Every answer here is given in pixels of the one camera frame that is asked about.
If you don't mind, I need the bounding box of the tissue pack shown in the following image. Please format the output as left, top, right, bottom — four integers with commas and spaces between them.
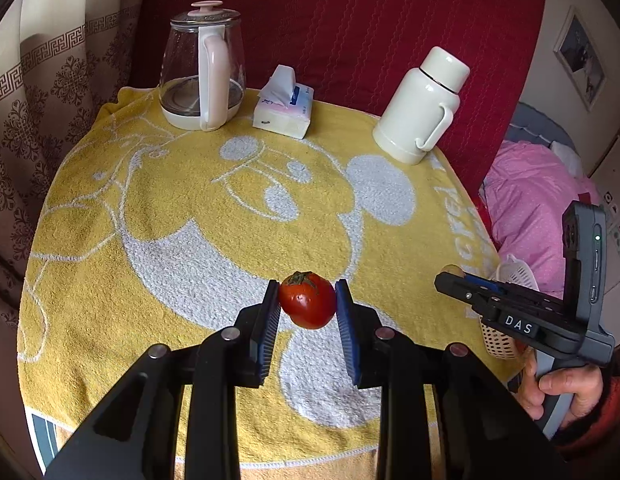
252, 65, 315, 140

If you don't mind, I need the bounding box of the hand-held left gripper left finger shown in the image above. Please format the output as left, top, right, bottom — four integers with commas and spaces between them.
44, 280, 281, 480

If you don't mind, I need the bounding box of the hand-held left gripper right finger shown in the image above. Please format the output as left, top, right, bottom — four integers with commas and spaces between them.
334, 279, 566, 480

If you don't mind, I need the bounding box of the beige patterned curtain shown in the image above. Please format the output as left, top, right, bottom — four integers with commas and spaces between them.
0, 0, 155, 411

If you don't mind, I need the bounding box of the pink blanket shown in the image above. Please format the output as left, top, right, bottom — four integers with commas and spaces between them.
482, 140, 606, 296

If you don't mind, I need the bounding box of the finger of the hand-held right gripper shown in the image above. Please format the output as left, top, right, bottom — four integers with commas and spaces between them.
435, 266, 506, 308

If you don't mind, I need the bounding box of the framed wall picture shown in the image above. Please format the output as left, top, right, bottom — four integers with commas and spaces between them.
554, 6, 607, 112

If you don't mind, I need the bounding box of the glass kettle with pink handle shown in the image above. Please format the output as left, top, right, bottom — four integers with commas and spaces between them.
159, 1, 247, 132

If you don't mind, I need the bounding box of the red quilted cover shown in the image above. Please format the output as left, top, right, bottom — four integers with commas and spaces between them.
132, 0, 547, 196

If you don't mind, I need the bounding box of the large red tomato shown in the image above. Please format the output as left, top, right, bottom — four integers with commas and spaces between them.
278, 270, 337, 330

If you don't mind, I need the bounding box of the white cabinet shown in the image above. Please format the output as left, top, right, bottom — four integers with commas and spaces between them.
590, 135, 620, 286

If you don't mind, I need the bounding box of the person's right hand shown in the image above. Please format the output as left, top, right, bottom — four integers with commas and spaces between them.
519, 347, 605, 423

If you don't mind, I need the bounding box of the white perforated plastic basket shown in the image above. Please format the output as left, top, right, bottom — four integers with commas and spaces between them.
480, 254, 541, 361

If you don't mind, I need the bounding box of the yellow printed towel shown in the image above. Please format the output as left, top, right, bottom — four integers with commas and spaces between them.
17, 87, 521, 480

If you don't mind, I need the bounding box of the grey cloth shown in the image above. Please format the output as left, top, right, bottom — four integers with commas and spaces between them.
505, 102, 586, 176

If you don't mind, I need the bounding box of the cream thermos jug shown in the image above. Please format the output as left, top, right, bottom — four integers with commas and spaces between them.
373, 46, 471, 166

